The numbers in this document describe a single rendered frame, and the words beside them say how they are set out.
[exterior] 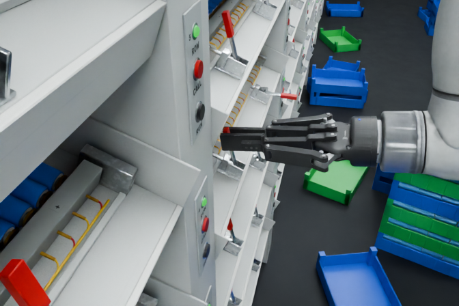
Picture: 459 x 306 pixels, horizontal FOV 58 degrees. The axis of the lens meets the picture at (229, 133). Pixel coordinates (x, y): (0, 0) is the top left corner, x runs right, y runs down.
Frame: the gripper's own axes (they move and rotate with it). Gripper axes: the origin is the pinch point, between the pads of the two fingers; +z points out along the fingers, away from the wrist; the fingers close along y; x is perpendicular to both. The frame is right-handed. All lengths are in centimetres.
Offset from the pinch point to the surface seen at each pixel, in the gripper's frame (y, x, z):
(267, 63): 42.3, -5.0, 4.0
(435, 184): 56, -53, -41
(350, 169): 103, -84, -16
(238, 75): -1.0, 11.6, -0.9
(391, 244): 58, -82, -30
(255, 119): 18.4, -7.2, 2.5
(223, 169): -0.9, -5.6, 4.1
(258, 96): 25.7, -5.8, 3.2
